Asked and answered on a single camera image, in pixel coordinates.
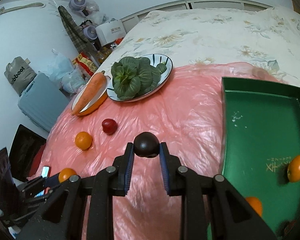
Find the orange snack bag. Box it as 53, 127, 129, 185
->
75, 52, 99, 77

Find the red apple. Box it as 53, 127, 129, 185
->
101, 119, 117, 135
281, 220, 298, 237

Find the white cardboard box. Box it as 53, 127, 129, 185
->
95, 20, 127, 46

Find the white plastic bag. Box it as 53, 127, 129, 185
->
61, 69, 87, 94
47, 49, 74, 80

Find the clear plastic bag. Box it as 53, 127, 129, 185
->
86, 1, 103, 22

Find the pink plastic sheet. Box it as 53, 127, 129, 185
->
27, 62, 290, 240

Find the dark panel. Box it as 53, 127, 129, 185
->
9, 124, 47, 182

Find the floral bedspread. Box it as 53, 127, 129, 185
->
96, 5, 300, 98

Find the beige curved bar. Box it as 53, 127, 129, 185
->
0, 2, 44, 20

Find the dark purple plum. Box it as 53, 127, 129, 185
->
133, 132, 160, 158

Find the green rectangular tray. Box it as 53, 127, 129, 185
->
219, 77, 300, 240

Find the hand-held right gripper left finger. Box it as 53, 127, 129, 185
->
15, 142, 135, 240

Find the white louvered radiator cover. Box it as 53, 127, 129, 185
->
120, 0, 273, 34

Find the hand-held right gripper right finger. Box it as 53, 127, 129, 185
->
159, 142, 278, 240

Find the green bok choy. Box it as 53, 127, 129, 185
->
111, 56, 167, 100

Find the plaid scarf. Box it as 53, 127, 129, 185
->
57, 5, 90, 53

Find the purple clip fan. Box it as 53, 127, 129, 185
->
69, 0, 87, 12
82, 25, 98, 42

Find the grey printed bag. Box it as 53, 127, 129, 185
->
4, 56, 37, 97

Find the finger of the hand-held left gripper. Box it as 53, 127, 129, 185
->
22, 176, 61, 193
27, 188, 63, 212

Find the carrot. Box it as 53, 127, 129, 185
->
72, 72, 107, 115

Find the white patterned plate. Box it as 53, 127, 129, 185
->
106, 54, 173, 102

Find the orange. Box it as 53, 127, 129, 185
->
244, 196, 263, 218
75, 131, 93, 150
287, 155, 300, 183
58, 168, 77, 183

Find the orange-rimmed white plate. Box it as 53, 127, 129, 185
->
71, 70, 112, 117

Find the red bag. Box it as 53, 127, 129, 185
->
110, 37, 124, 49

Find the light blue suitcase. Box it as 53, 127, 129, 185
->
17, 73, 72, 133

